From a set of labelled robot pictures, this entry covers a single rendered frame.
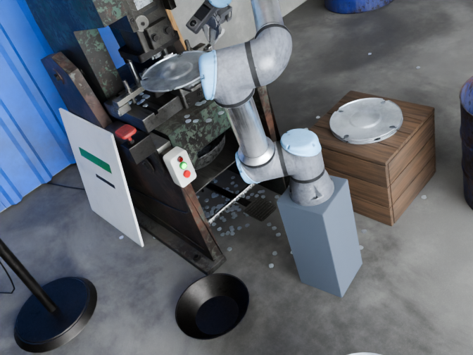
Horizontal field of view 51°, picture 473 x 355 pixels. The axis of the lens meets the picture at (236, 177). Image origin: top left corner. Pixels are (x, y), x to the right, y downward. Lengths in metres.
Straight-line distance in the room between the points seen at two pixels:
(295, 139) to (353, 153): 0.48
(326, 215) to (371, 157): 0.40
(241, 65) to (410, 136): 0.99
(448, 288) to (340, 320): 0.40
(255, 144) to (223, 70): 0.31
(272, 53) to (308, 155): 0.42
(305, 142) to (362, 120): 0.61
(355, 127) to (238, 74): 0.94
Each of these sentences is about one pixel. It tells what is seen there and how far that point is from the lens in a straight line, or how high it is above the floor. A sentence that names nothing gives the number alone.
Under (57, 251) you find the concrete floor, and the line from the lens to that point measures 2.72.
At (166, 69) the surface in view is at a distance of 1.99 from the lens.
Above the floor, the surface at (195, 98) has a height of 0.67.
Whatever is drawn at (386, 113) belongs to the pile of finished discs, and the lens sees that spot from 2.14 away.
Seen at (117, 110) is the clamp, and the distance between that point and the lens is 1.98.
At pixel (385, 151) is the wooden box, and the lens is 1.97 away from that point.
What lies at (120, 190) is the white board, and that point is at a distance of 2.33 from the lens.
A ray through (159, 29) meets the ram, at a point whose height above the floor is 0.95.
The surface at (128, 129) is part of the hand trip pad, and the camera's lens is 1.75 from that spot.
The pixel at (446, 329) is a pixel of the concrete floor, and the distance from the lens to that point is 1.88.
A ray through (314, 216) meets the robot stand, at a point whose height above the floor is 0.43.
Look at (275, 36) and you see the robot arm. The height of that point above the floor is 1.07.
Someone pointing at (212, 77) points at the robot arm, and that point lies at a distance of 1.24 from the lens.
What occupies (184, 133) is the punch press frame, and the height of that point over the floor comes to 0.61.
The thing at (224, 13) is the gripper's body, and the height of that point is 0.97.
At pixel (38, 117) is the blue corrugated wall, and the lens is 3.12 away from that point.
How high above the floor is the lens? 1.59
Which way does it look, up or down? 38 degrees down
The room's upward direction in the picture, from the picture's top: 20 degrees counter-clockwise
